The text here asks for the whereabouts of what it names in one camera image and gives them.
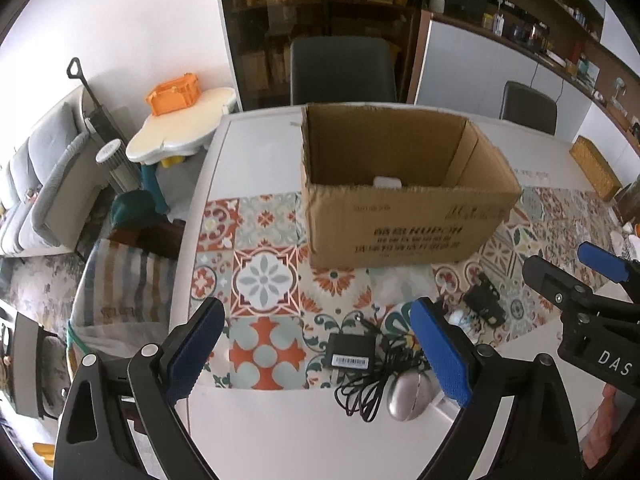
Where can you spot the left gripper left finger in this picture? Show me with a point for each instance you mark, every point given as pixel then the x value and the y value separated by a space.
pixel 94 439

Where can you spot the white astronaut figurine keychain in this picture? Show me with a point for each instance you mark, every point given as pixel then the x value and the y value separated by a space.
pixel 462 319

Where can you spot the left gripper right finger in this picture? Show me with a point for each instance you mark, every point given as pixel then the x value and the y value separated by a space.
pixel 540 438

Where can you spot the cream flower-shaped kids table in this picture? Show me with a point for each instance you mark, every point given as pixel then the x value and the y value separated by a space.
pixel 183 132

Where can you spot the dark dining chair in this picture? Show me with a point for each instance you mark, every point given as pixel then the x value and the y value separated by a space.
pixel 341 69

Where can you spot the black rectangular device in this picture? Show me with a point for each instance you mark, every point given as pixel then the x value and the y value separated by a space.
pixel 483 299

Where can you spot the dark wooden shelf unit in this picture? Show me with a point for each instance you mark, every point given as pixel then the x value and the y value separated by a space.
pixel 458 54

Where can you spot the silver egg-shaped device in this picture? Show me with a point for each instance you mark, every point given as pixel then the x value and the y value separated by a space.
pixel 410 394

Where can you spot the colourful patterned table mat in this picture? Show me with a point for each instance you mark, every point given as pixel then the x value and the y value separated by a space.
pixel 252 255

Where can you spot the white object inside box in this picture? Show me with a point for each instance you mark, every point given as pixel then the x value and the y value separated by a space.
pixel 387 182

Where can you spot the orange plastic crate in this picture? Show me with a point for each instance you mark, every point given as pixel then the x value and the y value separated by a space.
pixel 174 94

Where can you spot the grey sofa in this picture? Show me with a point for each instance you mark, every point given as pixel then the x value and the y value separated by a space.
pixel 51 183

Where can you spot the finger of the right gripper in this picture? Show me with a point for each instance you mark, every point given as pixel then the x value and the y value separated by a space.
pixel 572 295
pixel 616 269

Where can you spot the brown cardboard box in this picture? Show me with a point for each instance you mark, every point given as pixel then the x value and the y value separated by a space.
pixel 457 187

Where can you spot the black power adapter with cable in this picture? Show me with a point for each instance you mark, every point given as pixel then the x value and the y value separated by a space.
pixel 367 364

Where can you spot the person's right hand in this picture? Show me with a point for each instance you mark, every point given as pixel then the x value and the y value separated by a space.
pixel 599 439

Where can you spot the woven tissue box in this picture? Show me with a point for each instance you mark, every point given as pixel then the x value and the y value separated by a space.
pixel 595 168

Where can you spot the striped fabric bag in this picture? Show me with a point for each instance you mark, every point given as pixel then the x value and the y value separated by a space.
pixel 122 302

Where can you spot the white cylindrical fan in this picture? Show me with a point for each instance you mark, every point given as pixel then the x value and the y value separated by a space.
pixel 122 175

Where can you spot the black upright vacuum handle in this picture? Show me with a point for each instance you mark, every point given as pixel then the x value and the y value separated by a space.
pixel 97 119

